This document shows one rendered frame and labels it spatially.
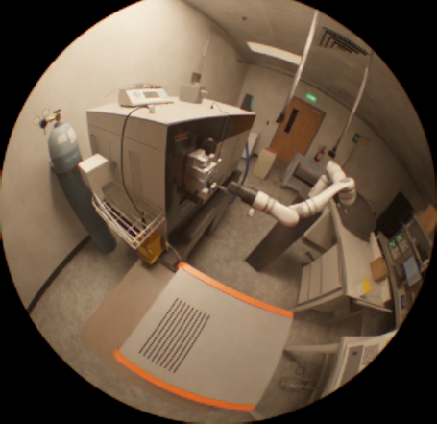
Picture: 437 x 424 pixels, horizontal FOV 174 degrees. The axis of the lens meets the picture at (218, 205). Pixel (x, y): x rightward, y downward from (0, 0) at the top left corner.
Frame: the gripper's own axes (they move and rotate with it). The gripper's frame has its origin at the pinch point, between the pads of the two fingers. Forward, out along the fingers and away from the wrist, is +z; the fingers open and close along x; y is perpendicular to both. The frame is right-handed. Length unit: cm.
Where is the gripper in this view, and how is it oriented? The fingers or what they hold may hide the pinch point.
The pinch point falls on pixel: (214, 185)
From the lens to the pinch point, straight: 62.7
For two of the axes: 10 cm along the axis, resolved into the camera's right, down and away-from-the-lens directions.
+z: -8.7, -4.6, 1.6
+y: 4.2, -8.8, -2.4
